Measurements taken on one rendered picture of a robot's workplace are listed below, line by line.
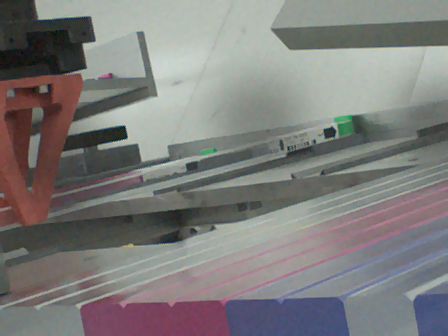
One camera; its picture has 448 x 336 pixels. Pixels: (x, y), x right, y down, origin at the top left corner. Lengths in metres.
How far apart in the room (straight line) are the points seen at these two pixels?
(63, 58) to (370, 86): 1.51
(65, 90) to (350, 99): 1.51
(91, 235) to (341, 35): 0.40
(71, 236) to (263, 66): 1.48
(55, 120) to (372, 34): 0.59
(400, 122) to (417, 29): 0.31
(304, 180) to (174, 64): 1.96
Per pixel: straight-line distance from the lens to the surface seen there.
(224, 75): 2.38
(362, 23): 1.12
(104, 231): 0.89
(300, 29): 1.19
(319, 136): 0.77
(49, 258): 0.45
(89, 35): 0.58
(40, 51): 0.58
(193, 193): 0.66
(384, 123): 0.80
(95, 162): 0.89
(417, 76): 2.00
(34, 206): 0.59
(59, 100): 0.59
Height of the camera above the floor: 1.22
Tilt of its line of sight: 36 degrees down
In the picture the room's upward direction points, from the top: 46 degrees counter-clockwise
